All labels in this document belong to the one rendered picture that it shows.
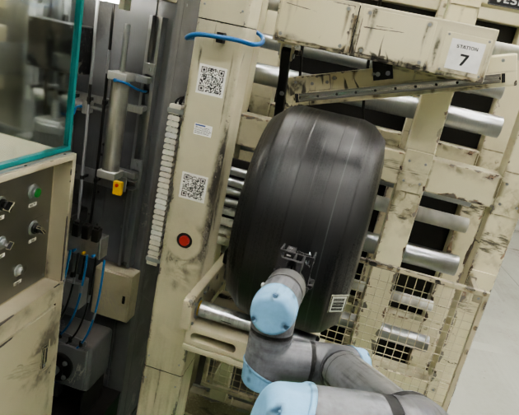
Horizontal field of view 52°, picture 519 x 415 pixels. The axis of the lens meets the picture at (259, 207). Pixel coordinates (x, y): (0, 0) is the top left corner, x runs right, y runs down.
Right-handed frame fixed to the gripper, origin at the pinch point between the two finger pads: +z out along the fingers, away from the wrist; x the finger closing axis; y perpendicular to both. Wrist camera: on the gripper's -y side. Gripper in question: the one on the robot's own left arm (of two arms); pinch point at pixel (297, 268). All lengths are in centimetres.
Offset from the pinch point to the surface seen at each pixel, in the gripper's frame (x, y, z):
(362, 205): -10.1, 16.8, 5.6
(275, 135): 13.9, 27.1, 11.0
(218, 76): 33, 38, 18
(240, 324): 12.6, -25.2, 17.8
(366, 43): 0, 56, 43
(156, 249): 43, -14, 25
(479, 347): -112, -91, 240
